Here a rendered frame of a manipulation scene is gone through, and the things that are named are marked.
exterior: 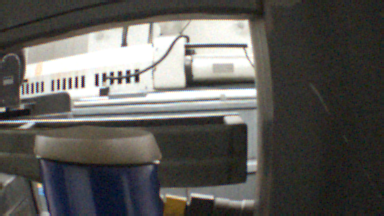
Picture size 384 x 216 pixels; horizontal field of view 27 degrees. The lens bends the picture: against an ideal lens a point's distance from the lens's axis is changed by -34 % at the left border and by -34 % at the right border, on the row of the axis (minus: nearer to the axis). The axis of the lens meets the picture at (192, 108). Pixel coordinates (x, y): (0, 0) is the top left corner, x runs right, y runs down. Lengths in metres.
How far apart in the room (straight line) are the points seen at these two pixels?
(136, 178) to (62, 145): 0.02
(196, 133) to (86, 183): 0.23
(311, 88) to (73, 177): 0.22
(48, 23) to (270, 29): 0.11
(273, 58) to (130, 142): 0.20
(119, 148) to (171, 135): 0.23
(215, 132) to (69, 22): 0.09
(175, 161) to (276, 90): 0.06
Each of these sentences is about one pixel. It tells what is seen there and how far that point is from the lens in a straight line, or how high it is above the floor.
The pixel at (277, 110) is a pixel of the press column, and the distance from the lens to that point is 0.45.
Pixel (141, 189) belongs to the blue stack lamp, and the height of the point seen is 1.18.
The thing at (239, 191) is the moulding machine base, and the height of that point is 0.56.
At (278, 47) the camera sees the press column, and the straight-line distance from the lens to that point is 0.44.
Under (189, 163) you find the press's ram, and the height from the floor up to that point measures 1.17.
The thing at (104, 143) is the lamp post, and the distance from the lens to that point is 0.24.
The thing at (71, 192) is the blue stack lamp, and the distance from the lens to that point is 0.24.
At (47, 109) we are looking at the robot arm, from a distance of 0.89.
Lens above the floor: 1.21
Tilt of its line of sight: 3 degrees down
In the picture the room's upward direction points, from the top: 3 degrees counter-clockwise
